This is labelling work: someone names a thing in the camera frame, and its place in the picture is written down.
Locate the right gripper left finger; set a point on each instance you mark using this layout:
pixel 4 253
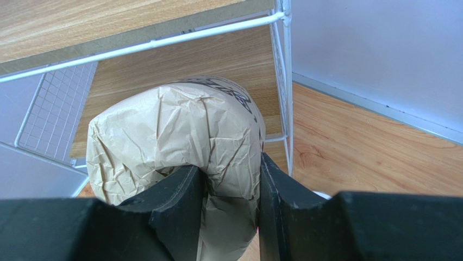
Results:
pixel 160 223

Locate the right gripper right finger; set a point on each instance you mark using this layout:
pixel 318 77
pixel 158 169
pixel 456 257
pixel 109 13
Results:
pixel 295 223

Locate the brown paper roll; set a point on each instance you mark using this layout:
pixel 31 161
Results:
pixel 206 121

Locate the white wire wooden shelf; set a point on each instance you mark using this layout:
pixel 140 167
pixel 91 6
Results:
pixel 64 62

